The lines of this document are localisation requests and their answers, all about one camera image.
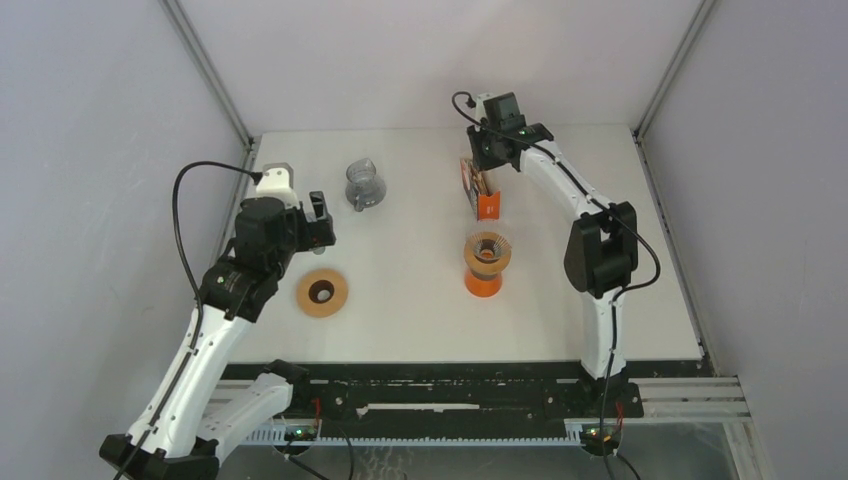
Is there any black mounting base plate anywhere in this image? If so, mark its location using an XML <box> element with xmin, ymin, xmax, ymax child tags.
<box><xmin>218</xmin><ymin>360</ymin><xmax>647</xmax><ymax>440</ymax></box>

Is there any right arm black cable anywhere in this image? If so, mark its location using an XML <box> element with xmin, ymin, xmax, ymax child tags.
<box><xmin>451</xmin><ymin>90</ymin><xmax>662</xmax><ymax>480</ymax></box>

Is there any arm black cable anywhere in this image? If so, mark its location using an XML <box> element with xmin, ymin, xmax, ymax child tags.
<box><xmin>451</xmin><ymin>90</ymin><xmax>662</xmax><ymax>480</ymax></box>
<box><xmin>112</xmin><ymin>160</ymin><xmax>266</xmax><ymax>480</ymax></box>

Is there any orange glass carafe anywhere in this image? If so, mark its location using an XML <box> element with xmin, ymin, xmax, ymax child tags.
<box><xmin>464</xmin><ymin>266</ymin><xmax>504</xmax><ymax>298</ymax></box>

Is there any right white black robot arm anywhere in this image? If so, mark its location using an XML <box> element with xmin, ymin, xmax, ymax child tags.
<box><xmin>453</xmin><ymin>91</ymin><xmax>639</xmax><ymax>416</ymax></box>

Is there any white cable duct strip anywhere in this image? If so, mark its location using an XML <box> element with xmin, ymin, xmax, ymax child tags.
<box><xmin>240</xmin><ymin>423</ymin><xmax>584</xmax><ymax>447</ymax></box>

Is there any clear glass dripper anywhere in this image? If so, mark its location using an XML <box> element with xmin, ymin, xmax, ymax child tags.
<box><xmin>465</xmin><ymin>219</ymin><xmax>513</xmax><ymax>246</ymax></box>

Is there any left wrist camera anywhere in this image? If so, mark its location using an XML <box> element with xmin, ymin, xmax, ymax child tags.
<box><xmin>255</xmin><ymin>162</ymin><xmax>299</xmax><ymax>207</ymax></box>

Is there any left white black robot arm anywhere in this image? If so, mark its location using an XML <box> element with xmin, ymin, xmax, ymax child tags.
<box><xmin>99</xmin><ymin>191</ymin><xmax>336</xmax><ymax>479</ymax></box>

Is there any large wooden dripper ring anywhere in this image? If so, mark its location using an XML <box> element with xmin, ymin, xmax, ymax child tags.
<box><xmin>296</xmin><ymin>268</ymin><xmax>350</xmax><ymax>319</ymax></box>

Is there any small wooden dripper ring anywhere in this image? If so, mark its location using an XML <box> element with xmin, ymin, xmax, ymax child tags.
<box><xmin>463</xmin><ymin>231</ymin><xmax>513</xmax><ymax>280</ymax></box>

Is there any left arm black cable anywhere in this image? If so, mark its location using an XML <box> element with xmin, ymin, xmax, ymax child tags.
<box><xmin>112</xmin><ymin>160</ymin><xmax>266</xmax><ymax>480</ymax></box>

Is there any orange coffee filter box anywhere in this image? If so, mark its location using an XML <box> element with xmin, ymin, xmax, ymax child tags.
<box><xmin>459</xmin><ymin>158</ymin><xmax>501</xmax><ymax>221</ymax></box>

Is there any grey glass carafe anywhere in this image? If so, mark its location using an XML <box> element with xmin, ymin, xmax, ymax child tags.
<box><xmin>345</xmin><ymin>158</ymin><xmax>387</xmax><ymax>212</ymax></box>

